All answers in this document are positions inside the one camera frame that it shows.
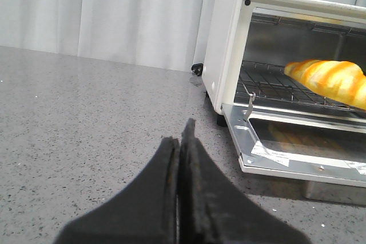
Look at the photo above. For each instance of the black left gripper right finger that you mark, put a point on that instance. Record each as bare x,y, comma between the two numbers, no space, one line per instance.
213,210

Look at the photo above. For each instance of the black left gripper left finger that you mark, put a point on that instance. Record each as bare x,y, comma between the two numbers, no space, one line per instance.
143,212

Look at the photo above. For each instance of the orange striped croissant bread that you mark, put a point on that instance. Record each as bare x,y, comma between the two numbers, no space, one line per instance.
341,81

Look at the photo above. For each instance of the glass oven door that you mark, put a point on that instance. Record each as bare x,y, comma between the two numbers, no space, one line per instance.
324,149

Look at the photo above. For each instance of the white Toshiba toaster oven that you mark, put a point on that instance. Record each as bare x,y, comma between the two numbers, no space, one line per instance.
277,32

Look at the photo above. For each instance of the white curtain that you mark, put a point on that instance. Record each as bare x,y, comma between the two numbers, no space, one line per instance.
170,34

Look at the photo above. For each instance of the metal wire oven rack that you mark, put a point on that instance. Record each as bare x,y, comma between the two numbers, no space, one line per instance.
267,83

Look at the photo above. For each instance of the black power cable plug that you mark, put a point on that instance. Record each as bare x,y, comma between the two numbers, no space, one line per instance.
197,68

